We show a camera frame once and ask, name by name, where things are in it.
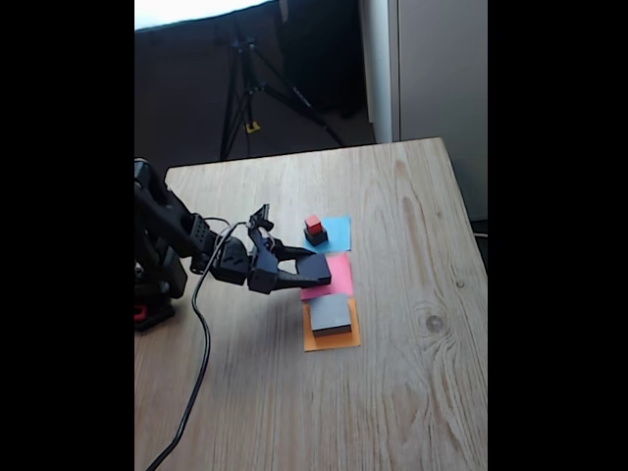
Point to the orange paper sheet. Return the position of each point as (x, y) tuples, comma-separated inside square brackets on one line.
[(333, 344)]

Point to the large flat black block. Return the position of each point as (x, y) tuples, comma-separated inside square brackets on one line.
[(329, 314)]

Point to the yellow tripod tag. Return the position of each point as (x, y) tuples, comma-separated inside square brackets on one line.
[(252, 127)]

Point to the red base clamp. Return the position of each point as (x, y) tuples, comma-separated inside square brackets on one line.
[(140, 312)]

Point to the small red cube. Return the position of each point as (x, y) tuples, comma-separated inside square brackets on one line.
[(313, 225)]

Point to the small black cube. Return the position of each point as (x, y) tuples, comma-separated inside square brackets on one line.
[(319, 239)]

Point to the bright white panel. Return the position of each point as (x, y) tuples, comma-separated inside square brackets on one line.
[(196, 10)]

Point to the black tripod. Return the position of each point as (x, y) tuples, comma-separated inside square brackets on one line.
[(299, 98)]

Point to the bare circuit board camera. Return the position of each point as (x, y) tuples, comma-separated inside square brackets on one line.
[(260, 217)]

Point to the white cabinet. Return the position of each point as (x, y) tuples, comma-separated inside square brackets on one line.
[(441, 73)]

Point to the blue paper sheet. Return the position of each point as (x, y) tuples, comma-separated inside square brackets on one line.
[(339, 233)]

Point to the medium black block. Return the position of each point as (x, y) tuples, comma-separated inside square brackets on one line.
[(314, 266)]

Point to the pink paper sheet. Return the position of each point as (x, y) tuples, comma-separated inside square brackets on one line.
[(343, 279)]

